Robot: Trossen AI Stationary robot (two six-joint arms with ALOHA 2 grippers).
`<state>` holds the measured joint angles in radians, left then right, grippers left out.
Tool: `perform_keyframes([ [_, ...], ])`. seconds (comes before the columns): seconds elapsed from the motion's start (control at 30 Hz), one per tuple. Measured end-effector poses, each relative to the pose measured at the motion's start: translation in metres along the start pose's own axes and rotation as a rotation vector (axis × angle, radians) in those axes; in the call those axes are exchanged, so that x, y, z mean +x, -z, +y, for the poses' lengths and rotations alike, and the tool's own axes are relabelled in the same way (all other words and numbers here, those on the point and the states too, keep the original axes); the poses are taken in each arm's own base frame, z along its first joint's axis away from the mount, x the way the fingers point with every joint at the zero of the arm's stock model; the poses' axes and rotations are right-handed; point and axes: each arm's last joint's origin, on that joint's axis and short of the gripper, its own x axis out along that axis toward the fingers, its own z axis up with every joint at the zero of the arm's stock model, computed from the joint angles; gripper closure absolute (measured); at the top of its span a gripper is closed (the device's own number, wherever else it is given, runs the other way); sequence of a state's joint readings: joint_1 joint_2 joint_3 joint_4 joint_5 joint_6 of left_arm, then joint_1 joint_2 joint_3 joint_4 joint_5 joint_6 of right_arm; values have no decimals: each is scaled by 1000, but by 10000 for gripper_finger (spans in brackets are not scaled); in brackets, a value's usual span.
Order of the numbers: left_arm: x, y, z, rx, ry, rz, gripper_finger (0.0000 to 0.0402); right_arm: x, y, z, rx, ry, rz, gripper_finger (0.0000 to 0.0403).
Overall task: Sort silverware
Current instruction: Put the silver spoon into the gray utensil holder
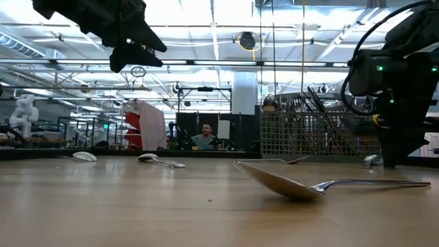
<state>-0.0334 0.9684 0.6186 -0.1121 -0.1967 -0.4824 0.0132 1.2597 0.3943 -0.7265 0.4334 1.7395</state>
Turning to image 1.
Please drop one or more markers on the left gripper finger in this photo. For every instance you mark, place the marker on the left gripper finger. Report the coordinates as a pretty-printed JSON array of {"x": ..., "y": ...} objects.
[
  {"x": 147, "y": 39},
  {"x": 133, "y": 58}
]

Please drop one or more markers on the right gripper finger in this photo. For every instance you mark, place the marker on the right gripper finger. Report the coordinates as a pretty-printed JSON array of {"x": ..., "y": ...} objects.
[
  {"x": 415, "y": 145},
  {"x": 391, "y": 154}
]

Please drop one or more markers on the silver table knife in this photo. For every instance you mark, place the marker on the silver table knife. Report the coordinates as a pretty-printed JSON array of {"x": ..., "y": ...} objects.
[{"x": 315, "y": 99}]

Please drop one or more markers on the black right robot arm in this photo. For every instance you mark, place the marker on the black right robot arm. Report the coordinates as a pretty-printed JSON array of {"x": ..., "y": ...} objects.
[{"x": 380, "y": 73}]

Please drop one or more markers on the red and white board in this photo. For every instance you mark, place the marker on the red and white board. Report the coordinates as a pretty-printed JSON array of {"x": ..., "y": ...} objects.
[{"x": 151, "y": 123}]

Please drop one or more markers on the grey mesh cutlery basket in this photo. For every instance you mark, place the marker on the grey mesh cutlery basket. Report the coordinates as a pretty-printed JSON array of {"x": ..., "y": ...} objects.
[{"x": 291, "y": 137}]

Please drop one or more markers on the person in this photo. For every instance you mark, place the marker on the person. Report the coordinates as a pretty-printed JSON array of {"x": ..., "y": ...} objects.
[{"x": 205, "y": 140}]

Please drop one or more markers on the white rectangular sign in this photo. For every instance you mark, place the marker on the white rectangular sign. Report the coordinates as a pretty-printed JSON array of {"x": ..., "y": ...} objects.
[{"x": 224, "y": 129}]

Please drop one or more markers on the black gantry frame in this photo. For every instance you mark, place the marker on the black gantry frame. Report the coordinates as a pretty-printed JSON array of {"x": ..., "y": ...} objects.
[{"x": 205, "y": 88}]

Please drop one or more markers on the black metal frame rack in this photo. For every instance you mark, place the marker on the black metal frame rack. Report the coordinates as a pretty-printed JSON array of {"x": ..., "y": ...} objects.
[{"x": 85, "y": 118}]

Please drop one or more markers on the silver ventilation duct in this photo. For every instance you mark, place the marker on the silver ventilation duct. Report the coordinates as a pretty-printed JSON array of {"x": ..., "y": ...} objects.
[{"x": 17, "y": 43}]

